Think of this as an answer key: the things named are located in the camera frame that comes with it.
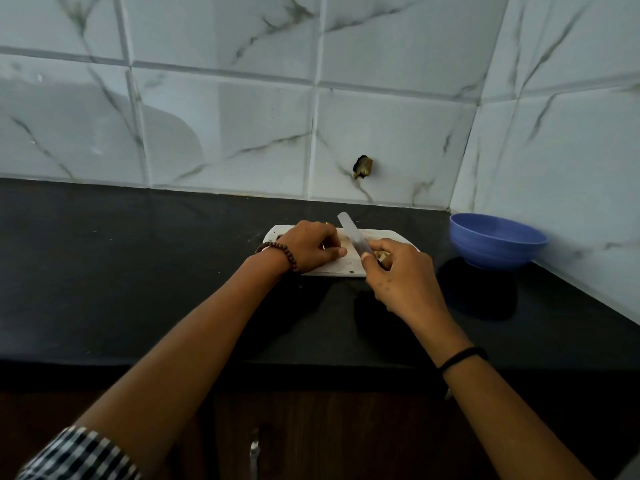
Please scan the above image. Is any person's right hand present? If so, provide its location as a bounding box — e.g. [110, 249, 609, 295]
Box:
[361, 238, 475, 368]

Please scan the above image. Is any person's left hand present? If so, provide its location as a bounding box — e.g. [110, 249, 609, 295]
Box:
[272, 220, 348, 273]

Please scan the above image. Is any white cutting board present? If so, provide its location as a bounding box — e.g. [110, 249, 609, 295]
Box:
[263, 224, 421, 279]

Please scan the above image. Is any steel kitchen knife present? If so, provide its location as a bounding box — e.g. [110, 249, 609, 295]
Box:
[337, 212, 377, 259]

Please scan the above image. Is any blue plastic bowl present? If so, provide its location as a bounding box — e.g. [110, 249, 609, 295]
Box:
[449, 213, 549, 271]

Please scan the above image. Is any person's right forearm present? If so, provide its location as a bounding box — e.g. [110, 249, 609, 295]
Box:
[442, 357, 596, 480]

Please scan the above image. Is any person's left forearm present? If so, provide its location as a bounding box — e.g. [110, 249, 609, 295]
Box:
[75, 249, 291, 465]

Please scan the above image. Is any black wristband with charm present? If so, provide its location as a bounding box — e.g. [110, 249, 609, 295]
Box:
[437, 346, 489, 377]

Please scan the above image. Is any black white checkered shirt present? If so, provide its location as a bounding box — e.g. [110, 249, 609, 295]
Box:
[16, 426, 145, 480]

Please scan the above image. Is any brown bead bracelet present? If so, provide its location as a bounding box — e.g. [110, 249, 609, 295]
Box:
[255, 241, 301, 273]

